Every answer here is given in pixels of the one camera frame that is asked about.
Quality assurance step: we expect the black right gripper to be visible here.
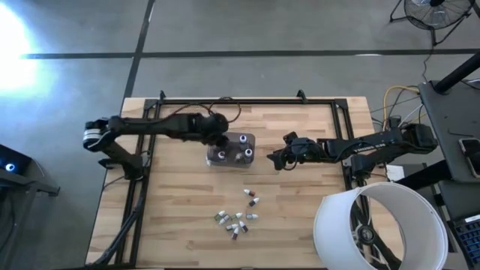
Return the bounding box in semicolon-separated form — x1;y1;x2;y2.
266;130;320;172

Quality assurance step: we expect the translucent grey plastic bin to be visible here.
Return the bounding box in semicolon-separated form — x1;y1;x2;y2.
205;130;257;169

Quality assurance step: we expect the large white cylinder shade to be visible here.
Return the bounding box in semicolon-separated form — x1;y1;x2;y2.
313;181;450;270

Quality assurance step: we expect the black stand base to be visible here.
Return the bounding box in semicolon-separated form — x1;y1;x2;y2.
350;193;404;270

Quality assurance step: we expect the white paper tag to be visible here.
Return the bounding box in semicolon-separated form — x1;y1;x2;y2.
385;164;406;183

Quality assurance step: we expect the grey desk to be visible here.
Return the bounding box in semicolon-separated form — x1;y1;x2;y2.
418;79;480;185

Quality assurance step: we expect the black smartphone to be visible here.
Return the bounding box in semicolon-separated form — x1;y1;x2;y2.
458;137;480;179

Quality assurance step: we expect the black pole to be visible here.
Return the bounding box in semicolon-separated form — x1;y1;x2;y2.
433;51;480;95

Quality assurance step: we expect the black device with blue light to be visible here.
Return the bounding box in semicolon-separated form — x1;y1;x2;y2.
0;144;34;177

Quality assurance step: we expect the backlit black keyboard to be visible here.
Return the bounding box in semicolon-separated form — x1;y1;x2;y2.
447;213;480;270

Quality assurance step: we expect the black floor fan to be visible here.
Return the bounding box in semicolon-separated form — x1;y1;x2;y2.
388;0;478;47

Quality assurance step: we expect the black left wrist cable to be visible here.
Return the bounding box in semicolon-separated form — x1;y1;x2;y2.
168;96;242;125

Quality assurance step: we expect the black aluminium rig frame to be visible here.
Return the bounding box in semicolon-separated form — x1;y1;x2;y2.
85;88;404;270

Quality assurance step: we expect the yellow cable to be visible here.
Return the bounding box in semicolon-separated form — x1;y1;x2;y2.
381;85;427;132

